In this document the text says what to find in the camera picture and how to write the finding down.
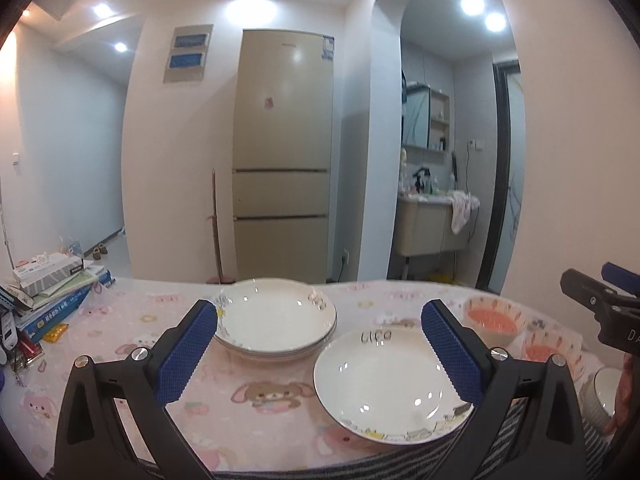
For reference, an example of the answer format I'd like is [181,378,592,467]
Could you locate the black power cable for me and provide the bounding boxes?
[465,150,478,241]

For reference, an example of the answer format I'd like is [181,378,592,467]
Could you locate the mirror cabinet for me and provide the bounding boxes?
[402,82,451,153]

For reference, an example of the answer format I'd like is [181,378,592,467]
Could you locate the beige electrical panel box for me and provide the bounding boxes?
[164,24,213,83]

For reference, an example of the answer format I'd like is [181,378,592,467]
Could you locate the white plate with handwritten mark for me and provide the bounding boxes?
[313,329,475,443]

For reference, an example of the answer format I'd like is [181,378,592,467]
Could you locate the dark framed glass door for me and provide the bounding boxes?
[475,60,527,296]

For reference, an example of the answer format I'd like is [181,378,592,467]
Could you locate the beige vanity cabinet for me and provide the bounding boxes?
[395,195,473,257]

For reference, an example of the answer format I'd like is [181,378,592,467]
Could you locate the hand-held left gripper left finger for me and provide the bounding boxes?
[54,299,218,477]

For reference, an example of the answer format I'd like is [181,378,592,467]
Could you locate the white hanging towel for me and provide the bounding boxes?
[450,191,481,235]

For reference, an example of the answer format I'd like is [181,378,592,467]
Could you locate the person's right hand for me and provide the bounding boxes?
[615,352,640,436]

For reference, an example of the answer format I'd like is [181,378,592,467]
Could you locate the pink carrot print bowl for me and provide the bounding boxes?
[522,325,588,386]
[461,296,526,348]

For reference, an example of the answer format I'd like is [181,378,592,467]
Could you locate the plain white plate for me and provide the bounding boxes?
[216,325,338,357]
[225,340,331,361]

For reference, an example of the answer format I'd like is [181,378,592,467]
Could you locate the pink cartoon printed tablecloth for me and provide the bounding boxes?
[0,277,618,476]

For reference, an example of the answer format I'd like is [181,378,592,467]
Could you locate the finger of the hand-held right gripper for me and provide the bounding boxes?
[560,268,640,313]
[601,261,640,295]

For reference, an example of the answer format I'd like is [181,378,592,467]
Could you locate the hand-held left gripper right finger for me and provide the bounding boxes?
[421,299,587,480]

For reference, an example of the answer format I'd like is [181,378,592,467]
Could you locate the beige three-door refrigerator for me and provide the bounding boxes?
[231,29,335,283]

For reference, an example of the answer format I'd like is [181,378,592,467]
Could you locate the grey tissue box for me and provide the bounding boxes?
[12,254,85,297]

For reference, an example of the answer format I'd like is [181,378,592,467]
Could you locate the green book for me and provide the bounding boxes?
[32,269,103,301]

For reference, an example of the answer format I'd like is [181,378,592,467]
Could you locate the white bowl with dark rim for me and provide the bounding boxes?
[580,366,626,426]

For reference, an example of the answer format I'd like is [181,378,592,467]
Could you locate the wooden handle broom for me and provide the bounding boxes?
[206,169,234,284]

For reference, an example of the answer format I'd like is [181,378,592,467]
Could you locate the white remote control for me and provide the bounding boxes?
[0,310,20,351]

